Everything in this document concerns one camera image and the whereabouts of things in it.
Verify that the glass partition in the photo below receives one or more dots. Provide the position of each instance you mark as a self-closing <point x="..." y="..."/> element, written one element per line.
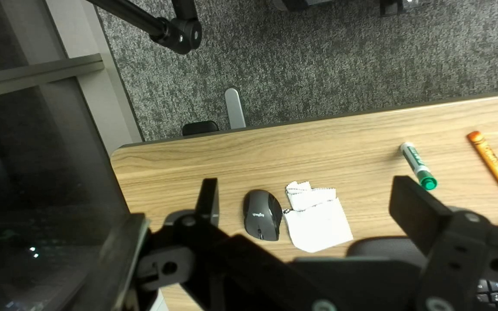
<point x="37" y="172"/>

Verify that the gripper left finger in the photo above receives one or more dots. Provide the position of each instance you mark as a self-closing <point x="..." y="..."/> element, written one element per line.
<point x="214" y="259"/>

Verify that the green marker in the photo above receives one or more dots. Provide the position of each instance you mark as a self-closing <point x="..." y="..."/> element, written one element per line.
<point x="417" y="166"/>

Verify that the white cloth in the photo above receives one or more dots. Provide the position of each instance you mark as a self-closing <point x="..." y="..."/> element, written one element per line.
<point x="318" y="222"/>

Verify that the office chair base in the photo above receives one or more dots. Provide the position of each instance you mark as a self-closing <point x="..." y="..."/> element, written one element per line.
<point x="234" y="108"/>

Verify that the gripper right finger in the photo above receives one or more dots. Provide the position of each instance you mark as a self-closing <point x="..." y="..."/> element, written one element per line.
<point x="452" y="242"/>

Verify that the grey computer mouse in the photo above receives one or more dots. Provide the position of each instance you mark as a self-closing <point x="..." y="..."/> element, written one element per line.
<point x="262" y="214"/>

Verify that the orange crayon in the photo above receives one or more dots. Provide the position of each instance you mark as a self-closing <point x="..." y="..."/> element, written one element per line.
<point x="491" y="162"/>

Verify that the black stand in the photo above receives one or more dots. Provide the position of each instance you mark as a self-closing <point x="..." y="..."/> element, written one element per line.
<point x="175" y="32"/>

